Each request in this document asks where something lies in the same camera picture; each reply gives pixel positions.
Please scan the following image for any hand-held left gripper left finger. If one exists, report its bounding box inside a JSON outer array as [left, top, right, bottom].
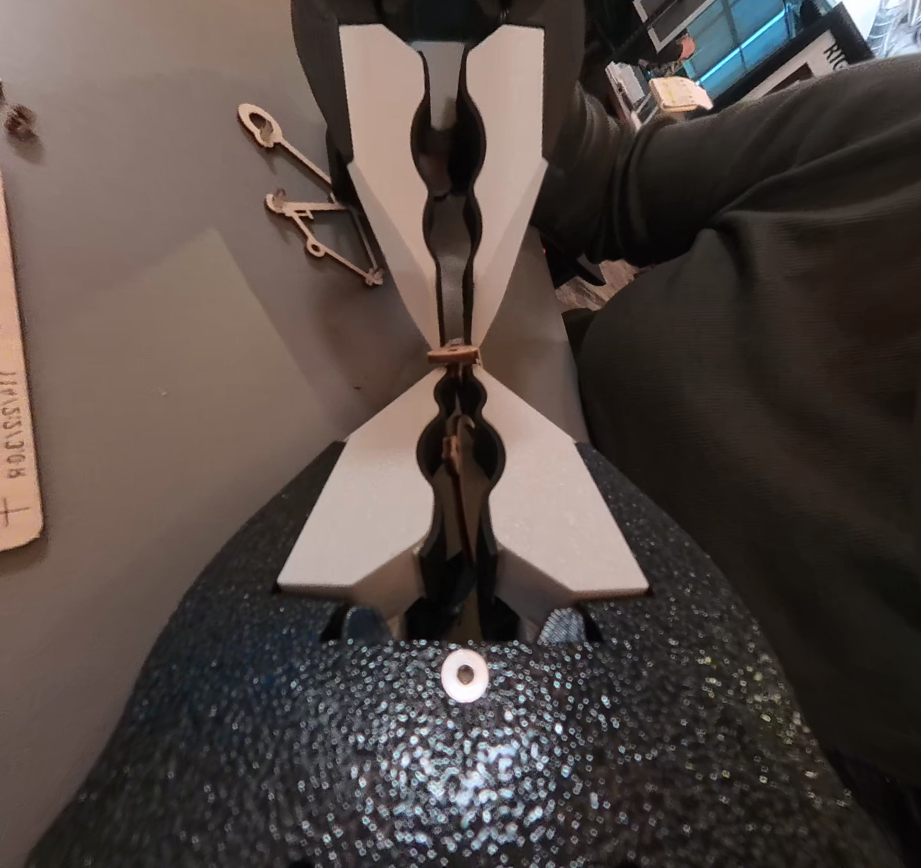
[[277, 368, 458, 637]]

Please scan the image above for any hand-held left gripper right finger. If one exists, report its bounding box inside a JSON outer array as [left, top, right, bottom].
[[464, 368, 650, 644]]

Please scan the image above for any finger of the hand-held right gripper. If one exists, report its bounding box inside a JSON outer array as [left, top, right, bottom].
[[459, 22, 548, 351], [337, 21, 450, 351]]

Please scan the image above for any wooden model arm part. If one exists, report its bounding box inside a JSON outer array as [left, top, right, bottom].
[[440, 366, 476, 559]]

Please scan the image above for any person's right forearm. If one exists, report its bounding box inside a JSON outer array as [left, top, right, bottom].
[[532, 55, 921, 286]]

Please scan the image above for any laser-cut wooden parts sheet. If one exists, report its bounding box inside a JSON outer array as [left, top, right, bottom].
[[0, 166, 46, 554]]

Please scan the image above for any wooden linkage part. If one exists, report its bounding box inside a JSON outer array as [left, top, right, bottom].
[[237, 103, 384, 287]]

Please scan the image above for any pale yellow box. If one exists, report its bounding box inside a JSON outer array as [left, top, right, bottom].
[[649, 76, 713, 118]]

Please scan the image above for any black framed sign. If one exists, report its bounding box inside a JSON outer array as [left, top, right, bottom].
[[708, 3, 875, 109]]

